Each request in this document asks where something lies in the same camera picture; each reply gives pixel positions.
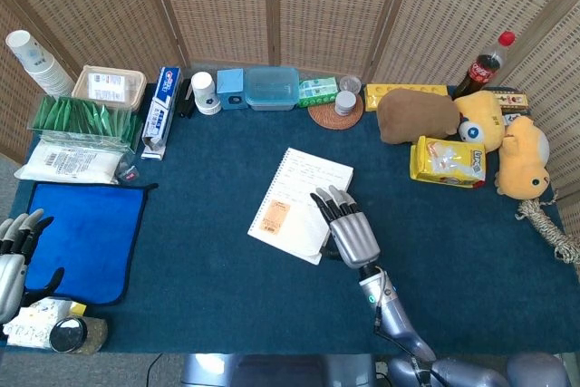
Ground dark blue table carpet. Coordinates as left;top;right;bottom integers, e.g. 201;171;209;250
0;82;580;356

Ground small black red packet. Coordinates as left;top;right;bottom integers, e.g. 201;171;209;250
115;162;140;184

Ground yellow Lipton tea pack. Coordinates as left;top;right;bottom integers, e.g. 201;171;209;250
409;135;488;189

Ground black floor cable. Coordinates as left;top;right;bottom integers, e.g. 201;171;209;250
145;353;164;387

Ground small white lidded jar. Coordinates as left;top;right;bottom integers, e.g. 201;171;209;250
333;90;358;116

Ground yellow plush with big eye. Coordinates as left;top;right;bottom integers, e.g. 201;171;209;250
452;90;507;152

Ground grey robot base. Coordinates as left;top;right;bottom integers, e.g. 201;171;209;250
180;353;378;387

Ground teal plastic lunch box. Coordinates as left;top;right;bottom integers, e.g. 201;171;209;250
245;66;301;111

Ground light blue cardboard box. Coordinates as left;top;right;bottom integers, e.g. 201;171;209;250
216;68;248;111

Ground round black lid tin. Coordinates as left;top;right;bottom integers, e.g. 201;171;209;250
48;316;109;355

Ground beige labelled food container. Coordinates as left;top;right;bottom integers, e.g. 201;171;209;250
71;64;147;112

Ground blue white toothpaste box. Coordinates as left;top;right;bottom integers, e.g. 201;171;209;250
140;65;183;161

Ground round woven coaster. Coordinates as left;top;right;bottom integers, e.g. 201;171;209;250
307;95;364;131

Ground green tissue pack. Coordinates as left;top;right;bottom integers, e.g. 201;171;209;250
297;77;340;110

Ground clear box green tea packets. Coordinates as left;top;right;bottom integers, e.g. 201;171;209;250
27;94;144;153

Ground coiled beige rope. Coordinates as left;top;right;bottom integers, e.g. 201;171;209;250
515;198;580;266

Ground stack of paper cups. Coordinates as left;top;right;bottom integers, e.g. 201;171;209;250
5;29;76;97

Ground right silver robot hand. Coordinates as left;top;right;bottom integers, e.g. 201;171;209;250
310;185;382;270

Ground woven bamboo folding screen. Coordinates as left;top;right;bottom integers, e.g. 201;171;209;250
0;0;580;238

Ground blue microfiber cloth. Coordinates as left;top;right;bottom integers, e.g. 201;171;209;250
23;181;159;307

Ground cola bottle red cap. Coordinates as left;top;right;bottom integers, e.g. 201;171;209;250
454;30;517;99

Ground brown plush toy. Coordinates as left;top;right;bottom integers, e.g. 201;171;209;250
376;88;462;145

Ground small clear plastic cup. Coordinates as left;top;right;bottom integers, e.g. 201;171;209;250
338;74;363;94

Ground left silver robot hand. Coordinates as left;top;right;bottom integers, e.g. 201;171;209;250
0;208;65;324

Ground white spiral notebook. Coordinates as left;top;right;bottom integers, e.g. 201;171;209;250
246;147;355;266

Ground white labelled plastic bag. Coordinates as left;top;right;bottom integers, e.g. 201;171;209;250
14;138;126;185

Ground long yellow red printed box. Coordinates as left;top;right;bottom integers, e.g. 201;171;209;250
492;90;530;114

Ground white crumpled paper pack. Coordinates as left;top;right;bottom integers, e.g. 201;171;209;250
2;296;73;348

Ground yellow plush bear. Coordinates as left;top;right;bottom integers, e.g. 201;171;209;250
493;115;552;200

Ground white paper cup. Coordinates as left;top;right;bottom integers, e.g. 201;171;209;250
190;71;223;116

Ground black stapler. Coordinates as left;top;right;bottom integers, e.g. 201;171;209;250
175;79;196;119

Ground yellow plastic tray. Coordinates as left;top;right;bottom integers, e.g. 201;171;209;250
364;82;449;112

